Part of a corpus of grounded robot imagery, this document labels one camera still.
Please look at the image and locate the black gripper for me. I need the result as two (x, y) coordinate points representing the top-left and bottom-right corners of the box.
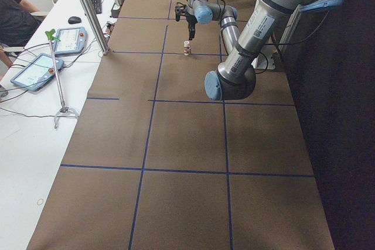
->
(175, 2), (196, 40)

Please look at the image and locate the white brass PPR valve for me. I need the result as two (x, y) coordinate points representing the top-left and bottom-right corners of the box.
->
(183, 40), (191, 56)

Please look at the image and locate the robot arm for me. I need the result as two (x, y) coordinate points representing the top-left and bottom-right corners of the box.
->
(175, 0), (343, 101)

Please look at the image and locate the black computer mouse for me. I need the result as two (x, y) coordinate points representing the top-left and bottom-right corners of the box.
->
(68, 16), (81, 25)

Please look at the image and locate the teach pendant far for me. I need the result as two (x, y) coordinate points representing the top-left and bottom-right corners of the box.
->
(53, 27), (87, 57)

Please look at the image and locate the teach pendant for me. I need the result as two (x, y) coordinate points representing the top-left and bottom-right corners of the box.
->
(10, 53), (54, 92)
(53, 27), (87, 57)

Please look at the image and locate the seated person dark shirt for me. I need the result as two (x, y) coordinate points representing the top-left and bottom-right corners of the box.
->
(0, 0), (45, 66)

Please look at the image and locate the teach pendant near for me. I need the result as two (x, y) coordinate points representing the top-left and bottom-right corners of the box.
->
(10, 53), (54, 92)

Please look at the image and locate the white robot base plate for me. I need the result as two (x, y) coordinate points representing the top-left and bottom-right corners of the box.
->
(251, 52), (276, 70)

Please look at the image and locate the aluminium frame post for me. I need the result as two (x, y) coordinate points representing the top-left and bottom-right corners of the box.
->
(80, 0), (109, 56)

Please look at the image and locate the green handled reacher grabber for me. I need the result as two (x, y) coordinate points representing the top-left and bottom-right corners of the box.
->
(45, 29), (79, 129)

